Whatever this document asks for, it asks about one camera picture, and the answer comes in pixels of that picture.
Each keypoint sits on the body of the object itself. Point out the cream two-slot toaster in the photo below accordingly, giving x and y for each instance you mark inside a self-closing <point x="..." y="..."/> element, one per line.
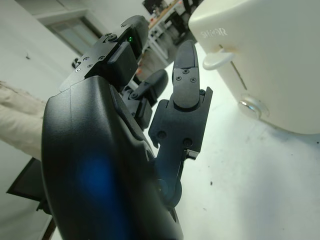
<point x="270" y="62"/>

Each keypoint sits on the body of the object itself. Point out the cream toaster lever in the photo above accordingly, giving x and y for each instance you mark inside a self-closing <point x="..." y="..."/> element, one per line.
<point x="217" y="60"/>

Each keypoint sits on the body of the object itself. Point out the long workbench with clutter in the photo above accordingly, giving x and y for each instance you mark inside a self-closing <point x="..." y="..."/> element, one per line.
<point x="165" y="27"/>

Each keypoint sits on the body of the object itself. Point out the person in beige jacket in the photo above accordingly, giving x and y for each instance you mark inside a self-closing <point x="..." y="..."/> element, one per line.
<point x="20" y="117"/>

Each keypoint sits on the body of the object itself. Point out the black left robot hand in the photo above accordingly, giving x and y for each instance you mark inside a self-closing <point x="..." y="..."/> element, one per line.
<point x="100" y="150"/>

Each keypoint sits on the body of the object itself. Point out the black flat panel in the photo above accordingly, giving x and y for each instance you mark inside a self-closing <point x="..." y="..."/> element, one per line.
<point x="27" y="182"/>

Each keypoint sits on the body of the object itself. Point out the grey door with frame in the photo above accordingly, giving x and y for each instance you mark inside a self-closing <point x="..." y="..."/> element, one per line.
<point x="72" y="32"/>

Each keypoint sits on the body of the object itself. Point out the silver toaster dial knob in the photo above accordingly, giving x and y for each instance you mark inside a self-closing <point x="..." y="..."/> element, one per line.
<point x="252" y="105"/>

